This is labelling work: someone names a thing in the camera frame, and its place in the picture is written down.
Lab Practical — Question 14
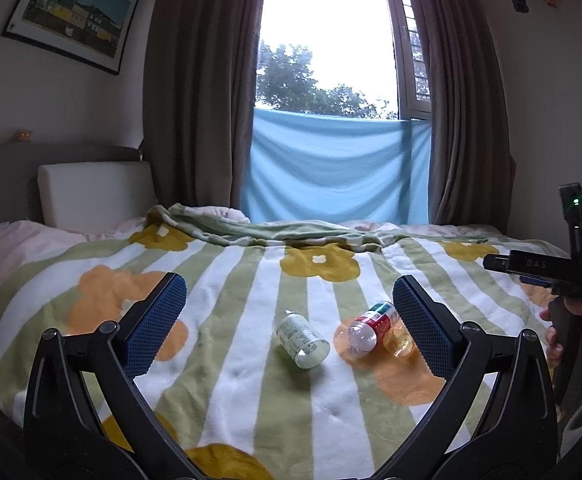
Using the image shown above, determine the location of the red label clear plastic cup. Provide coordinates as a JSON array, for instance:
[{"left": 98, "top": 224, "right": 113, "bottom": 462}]
[{"left": 345, "top": 301, "right": 398, "bottom": 356}]

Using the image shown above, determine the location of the green label clear plastic cup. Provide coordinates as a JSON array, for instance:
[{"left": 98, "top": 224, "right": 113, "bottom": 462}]
[{"left": 274, "top": 310, "right": 330, "bottom": 370}]

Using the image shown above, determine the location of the right brown curtain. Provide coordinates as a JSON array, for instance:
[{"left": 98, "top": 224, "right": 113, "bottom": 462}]
[{"left": 411, "top": 0, "right": 515, "bottom": 231}]

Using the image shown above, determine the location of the brown curtain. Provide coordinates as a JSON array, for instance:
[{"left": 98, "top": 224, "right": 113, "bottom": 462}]
[
  {"left": 411, "top": 0, "right": 515, "bottom": 231},
  {"left": 142, "top": 0, "right": 264, "bottom": 208}
]

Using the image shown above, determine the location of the pink bed sheet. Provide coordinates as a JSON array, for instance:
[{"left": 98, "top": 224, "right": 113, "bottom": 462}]
[{"left": 0, "top": 204, "right": 252, "bottom": 311}]

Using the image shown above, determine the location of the white pillow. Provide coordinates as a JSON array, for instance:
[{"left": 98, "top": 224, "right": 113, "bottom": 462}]
[{"left": 37, "top": 162, "right": 157, "bottom": 234}]

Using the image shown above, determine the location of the dark grey headboard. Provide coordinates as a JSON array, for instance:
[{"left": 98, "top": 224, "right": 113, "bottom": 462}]
[{"left": 0, "top": 142, "right": 140, "bottom": 222}]

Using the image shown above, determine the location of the striped floral blanket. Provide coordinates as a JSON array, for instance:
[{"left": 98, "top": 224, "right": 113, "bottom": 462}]
[{"left": 0, "top": 221, "right": 554, "bottom": 479}]

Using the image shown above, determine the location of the small orange figurine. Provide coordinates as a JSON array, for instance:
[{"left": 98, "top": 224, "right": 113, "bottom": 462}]
[{"left": 11, "top": 129, "right": 33, "bottom": 142}]

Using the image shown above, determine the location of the light blue hanging sheet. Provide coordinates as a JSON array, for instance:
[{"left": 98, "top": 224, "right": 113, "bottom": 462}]
[{"left": 240, "top": 108, "right": 431, "bottom": 224}]

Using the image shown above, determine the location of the framed landscape picture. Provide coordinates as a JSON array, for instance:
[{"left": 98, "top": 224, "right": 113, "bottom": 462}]
[{"left": 1, "top": 0, "right": 139, "bottom": 75}]

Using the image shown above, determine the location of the left brown curtain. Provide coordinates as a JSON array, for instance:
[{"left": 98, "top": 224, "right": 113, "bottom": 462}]
[{"left": 142, "top": 0, "right": 264, "bottom": 208}]

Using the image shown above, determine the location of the window frame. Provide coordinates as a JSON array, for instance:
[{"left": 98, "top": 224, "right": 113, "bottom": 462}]
[{"left": 387, "top": 0, "right": 431, "bottom": 120}]

